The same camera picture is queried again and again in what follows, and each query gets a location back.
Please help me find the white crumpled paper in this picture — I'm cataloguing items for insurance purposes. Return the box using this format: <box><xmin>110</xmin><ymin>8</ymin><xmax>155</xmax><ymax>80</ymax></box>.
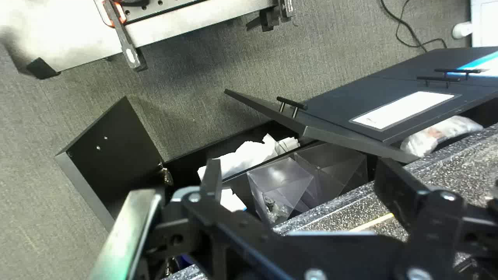
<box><xmin>196</xmin><ymin>132</ymin><xmax>302</xmax><ymax>182</ymax></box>

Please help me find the black clamp knob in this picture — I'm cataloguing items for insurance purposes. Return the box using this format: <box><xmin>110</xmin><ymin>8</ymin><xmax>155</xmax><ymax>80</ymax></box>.
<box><xmin>244</xmin><ymin>0</ymin><xmax>295</xmax><ymax>33</ymax></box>

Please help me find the white wrapped plastic package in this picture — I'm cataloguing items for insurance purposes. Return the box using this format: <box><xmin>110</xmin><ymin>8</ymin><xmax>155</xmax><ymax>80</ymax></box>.
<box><xmin>398</xmin><ymin>114</ymin><xmax>485</xmax><ymax>159</ymax></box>

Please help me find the white plug adapter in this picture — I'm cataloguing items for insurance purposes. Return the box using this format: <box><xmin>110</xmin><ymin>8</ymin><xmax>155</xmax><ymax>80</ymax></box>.
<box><xmin>449</xmin><ymin>20</ymin><xmax>474</xmax><ymax>41</ymax></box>

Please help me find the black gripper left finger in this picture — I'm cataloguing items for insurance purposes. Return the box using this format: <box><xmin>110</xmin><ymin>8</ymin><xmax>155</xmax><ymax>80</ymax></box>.
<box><xmin>87</xmin><ymin>157</ymin><xmax>312</xmax><ymax>280</ymax></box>

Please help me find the white box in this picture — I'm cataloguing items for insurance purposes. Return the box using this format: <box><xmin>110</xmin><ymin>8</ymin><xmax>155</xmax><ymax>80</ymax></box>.
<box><xmin>468</xmin><ymin>0</ymin><xmax>498</xmax><ymax>50</ymax></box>

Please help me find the black bar door handle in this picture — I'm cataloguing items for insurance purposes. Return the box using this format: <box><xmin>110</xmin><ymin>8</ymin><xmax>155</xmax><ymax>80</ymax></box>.
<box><xmin>275</xmin><ymin>95</ymin><xmax>309</xmax><ymax>120</ymax></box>

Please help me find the clear plastic bag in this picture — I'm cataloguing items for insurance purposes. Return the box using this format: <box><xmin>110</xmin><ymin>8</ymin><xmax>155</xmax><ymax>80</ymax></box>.
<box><xmin>244</xmin><ymin>142</ymin><xmax>370</xmax><ymax>226</ymax></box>

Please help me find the orange wire loop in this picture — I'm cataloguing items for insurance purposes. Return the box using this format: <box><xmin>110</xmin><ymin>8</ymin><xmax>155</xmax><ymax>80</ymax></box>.
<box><xmin>93</xmin><ymin>0</ymin><xmax>129</xmax><ymax>30</ymax></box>

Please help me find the silver metal clamp bracket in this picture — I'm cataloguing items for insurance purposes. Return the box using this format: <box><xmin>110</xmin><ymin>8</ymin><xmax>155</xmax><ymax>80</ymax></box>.
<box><xmin>101</xmin><ymin>0</ymin><xmax>148</xmax><ymax>73</ymax></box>

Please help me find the long black drawer handle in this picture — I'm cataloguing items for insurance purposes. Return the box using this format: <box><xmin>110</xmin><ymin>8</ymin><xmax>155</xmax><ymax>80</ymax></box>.
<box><xmin>415</xmin><ymin>66</ymin><xmax>485</xmax><ymax>89</ymax></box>

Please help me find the white metal cart frame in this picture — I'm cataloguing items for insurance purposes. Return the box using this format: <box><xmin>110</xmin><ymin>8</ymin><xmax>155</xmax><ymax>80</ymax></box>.
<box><xmin>0</xmin><ymin>0</ymin><xmax>294</xmax><ymax>81</ymax></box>

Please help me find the thin black floor cable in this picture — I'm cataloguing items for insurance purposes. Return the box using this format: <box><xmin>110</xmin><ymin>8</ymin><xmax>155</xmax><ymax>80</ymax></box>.
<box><xmin>379</xmin><ymin>0</ymin><xmax>448</xmax><ymax>53</ymax></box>

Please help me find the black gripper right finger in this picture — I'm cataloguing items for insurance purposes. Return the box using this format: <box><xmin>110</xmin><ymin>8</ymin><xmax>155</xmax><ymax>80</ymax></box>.
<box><xmin>372</xmin><ymin>157</ymin><xmax>498</xmax><ymax>280</ymax></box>

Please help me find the white rectangular paper label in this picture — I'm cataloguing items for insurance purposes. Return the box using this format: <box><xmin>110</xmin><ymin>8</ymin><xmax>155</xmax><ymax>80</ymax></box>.
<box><xmin>348</xmin><ymin>90</ymin><xmax>462</xmax><ymax>132</ymax></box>

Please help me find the black open cabinet body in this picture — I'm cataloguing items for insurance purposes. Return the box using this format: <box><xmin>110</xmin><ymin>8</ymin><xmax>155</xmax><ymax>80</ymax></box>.
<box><xmin>53</xmin><ymin>95</ymin><xmax>375</xmax><ymax>232</ymax></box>

